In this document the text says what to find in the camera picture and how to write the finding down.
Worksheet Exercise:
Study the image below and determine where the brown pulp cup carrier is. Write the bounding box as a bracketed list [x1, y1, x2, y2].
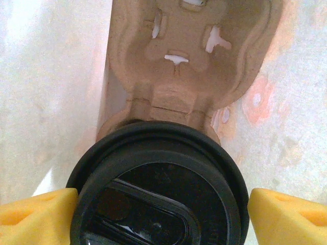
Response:
[96, 0, 279, 154]

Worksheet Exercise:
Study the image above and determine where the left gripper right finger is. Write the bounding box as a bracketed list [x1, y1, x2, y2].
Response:
[249, 188, 327, 245]

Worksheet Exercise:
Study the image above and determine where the black plastic cup lid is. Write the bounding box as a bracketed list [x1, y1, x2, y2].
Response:
[65, 121, 250, 245]

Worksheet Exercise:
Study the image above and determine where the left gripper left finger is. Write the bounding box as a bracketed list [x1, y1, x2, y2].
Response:
[0, 187, 79, 245]

